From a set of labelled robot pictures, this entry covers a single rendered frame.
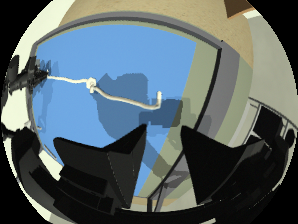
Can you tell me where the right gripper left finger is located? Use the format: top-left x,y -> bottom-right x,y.
53,124 -> 147,209

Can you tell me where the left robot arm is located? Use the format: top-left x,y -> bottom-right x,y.
1,55 -> 32,141

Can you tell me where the blue mat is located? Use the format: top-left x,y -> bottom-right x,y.
32,25 -> 196,196

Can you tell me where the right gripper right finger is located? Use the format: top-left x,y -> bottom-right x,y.
180,125 -> 265,205

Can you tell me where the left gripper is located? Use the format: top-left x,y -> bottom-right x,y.
18,56 -> 48,95

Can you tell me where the white rope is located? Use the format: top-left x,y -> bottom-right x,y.
47,73 -> 162,109

